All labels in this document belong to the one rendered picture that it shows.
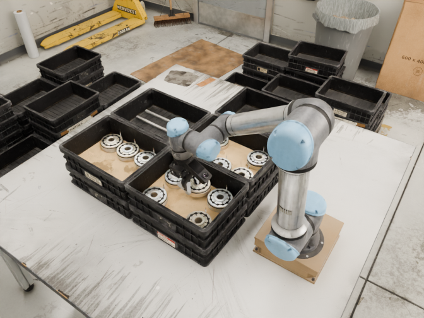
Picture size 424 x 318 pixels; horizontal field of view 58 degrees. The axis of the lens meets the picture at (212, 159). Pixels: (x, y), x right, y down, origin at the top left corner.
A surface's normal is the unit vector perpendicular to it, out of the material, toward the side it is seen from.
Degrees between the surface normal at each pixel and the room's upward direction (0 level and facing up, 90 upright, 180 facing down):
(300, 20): 90
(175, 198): 0
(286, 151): 85
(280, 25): 90
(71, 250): 0
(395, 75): 73
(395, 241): 0
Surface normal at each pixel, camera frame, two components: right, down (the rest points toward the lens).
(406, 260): 0.00, -0.74
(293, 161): -0.61, 0.46
